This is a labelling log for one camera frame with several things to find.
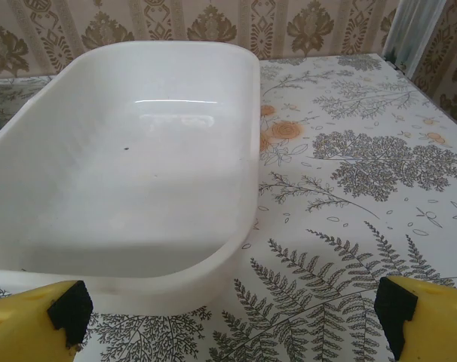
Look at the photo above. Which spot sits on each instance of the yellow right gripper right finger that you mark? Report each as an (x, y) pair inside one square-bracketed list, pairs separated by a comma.
[(436, 324)]

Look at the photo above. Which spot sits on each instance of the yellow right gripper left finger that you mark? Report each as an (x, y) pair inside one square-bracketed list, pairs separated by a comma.
[(21, 328)]

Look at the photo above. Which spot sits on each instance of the floral patterned tablecloth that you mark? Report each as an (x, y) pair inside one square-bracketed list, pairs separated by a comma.
[(345, 188)]

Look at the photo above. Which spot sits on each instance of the white plastic container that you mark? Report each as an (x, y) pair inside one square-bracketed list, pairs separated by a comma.
[(138, 169)]

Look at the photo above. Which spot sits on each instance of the white curtain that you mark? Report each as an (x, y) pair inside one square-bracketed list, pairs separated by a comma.
[(400, 30)]

